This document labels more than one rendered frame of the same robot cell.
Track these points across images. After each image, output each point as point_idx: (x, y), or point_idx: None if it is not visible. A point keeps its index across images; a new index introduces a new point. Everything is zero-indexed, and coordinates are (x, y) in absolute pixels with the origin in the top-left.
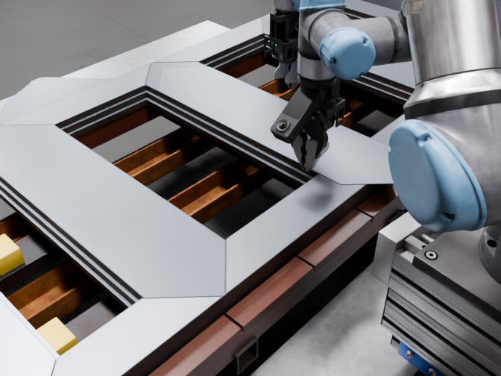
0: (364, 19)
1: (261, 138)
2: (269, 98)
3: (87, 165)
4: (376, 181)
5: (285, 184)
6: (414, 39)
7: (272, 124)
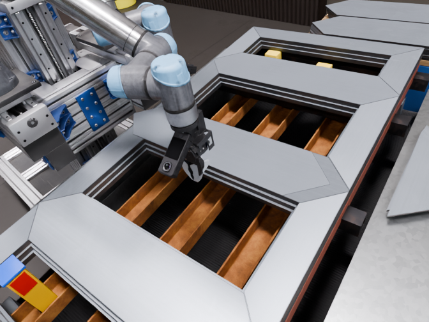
0: (136, 11)
1: (212, 124)
2: (213, 161)
3: (308, 85)
4: (148, 110)
5: (216, 239)
6: None
7: (195, 66)
